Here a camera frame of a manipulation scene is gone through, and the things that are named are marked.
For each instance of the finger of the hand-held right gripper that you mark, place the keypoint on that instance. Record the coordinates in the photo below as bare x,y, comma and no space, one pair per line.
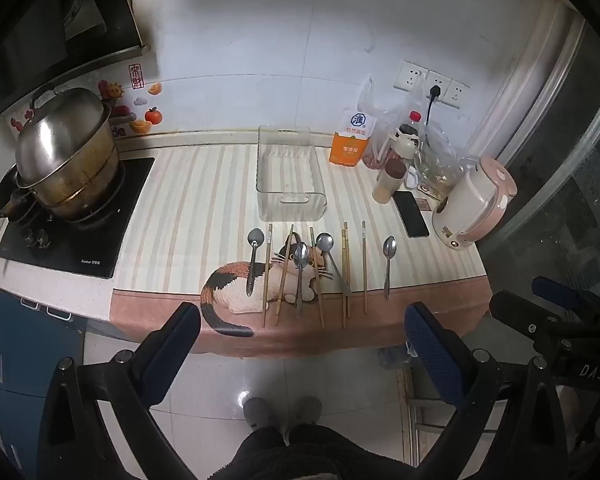
530,317
565,292

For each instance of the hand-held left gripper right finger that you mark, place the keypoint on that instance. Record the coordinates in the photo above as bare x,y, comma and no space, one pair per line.
432,355

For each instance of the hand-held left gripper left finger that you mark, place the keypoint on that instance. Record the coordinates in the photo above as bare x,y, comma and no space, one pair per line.
180,342

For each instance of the metal spoon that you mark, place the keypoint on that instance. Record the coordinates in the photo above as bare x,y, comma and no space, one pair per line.
325,242
390,247
301,255
255,237

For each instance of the green-tipped wooden chopstick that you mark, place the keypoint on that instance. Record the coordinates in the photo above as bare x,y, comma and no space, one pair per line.
320,310

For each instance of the clear plastic container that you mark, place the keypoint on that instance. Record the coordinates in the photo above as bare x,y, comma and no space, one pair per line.
290,180

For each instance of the grey slipper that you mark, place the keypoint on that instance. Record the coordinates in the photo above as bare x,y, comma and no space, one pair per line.
261,411
306,411

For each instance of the black glass gas stove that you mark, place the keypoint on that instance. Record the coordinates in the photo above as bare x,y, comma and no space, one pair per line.
95,245

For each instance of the pink and cream electric kettle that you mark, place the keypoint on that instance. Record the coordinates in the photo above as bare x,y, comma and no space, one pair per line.
472,200

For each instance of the glass sliding door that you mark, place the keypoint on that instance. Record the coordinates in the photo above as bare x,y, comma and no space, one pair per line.
555,160

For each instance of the black smartphone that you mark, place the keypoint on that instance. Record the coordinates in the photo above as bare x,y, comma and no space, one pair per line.
411,214

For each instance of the person's dark trousers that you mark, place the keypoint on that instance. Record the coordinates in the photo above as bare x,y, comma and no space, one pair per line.
285,452

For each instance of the blue cabinet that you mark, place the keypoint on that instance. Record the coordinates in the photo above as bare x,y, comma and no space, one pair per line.
25,355

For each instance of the brown-lidded spice jar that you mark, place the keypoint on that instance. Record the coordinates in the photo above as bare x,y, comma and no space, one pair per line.
387,182

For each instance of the clear plastic bag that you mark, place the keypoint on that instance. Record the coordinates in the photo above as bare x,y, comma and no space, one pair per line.
440,150

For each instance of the steel pot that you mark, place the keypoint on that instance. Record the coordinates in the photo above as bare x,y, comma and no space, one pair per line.
80,180

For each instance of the orange and white salt bag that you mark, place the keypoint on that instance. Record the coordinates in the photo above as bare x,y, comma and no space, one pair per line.
350,147

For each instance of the black frying pan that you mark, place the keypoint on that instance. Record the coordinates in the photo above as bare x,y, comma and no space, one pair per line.
2,200

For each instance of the red-capped plastic bottle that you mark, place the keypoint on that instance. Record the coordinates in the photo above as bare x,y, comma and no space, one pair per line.
415,116

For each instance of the black power plug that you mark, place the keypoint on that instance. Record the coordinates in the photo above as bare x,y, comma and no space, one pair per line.
434,93

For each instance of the steel pot lid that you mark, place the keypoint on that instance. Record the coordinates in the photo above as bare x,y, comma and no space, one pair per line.
60,132

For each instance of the black range hood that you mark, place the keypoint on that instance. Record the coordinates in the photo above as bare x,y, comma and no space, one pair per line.
30,35

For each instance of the wooden frame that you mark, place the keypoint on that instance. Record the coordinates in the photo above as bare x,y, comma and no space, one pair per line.
405,410

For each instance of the white wall socket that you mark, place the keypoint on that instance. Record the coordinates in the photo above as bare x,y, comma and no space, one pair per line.
442,80
409,76
455,94

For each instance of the round orange fruit wall sticker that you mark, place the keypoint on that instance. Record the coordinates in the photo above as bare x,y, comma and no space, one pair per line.
154,116

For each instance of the sun wall sticker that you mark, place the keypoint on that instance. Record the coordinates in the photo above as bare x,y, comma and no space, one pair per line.
114,91

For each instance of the red seal wall sticker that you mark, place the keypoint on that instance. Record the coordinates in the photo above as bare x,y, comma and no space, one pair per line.
136,76

